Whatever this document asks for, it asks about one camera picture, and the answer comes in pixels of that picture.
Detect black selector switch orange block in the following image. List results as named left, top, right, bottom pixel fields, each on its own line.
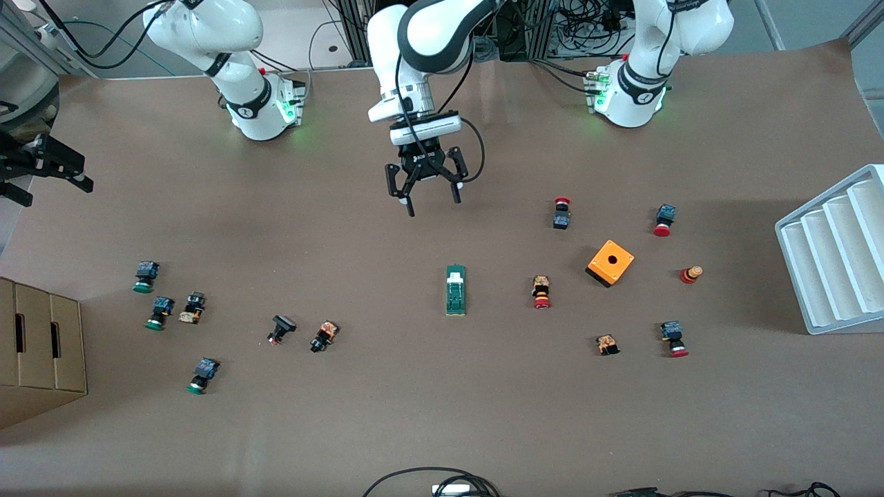
left=309, top=320, right=340, bottom=354

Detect grey chair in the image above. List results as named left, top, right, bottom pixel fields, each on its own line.
left=0, top=48, right=61, bottom=135

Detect aluminium frame rack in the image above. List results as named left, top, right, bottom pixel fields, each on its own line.
left=331, top=0, right=622, bottom=66

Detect black square button red base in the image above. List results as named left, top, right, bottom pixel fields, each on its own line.
left=267, top=315, right=298, bottom=346

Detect brown cardboard box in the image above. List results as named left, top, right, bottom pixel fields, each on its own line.
left=0, top=276, right=88, bottom=430

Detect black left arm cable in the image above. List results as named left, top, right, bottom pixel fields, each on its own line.
left=395, top=41, right=486, bottom=184

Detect tangled black cables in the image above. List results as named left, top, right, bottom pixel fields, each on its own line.
left=477, top=0, right=626, bottom=64

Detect orange button enclosure box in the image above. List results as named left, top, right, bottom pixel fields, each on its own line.
left=586, top=240, right=635, bottom=289

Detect aluminium profile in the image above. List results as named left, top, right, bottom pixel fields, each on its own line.
left=0, top=10, right=94, bottom=78
left=846, top=0, right=884, bottom=46

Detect thin teal cable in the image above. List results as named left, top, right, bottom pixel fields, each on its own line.
left=52, top=19, right=177, bottom=77

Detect grey metal strip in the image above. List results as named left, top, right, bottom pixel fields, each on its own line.
left=753, top=0, right=786, bottom=50

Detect white ribbed tray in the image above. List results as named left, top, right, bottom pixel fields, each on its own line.
left=775, top=164, right=884, bottom=336

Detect green mushroom button blue block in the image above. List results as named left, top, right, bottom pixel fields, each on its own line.
left=133, top=260, right=161, bottom=294
left=144, top=296, right=175, bottom=331
left=186, top=357, right=221, bottom=396

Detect green load switch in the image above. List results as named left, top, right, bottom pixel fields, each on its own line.
left=445, top=264, right=468, bottom=317

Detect black cable loop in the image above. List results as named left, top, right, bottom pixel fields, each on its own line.
left=362, top=467, right=501, bottom=497

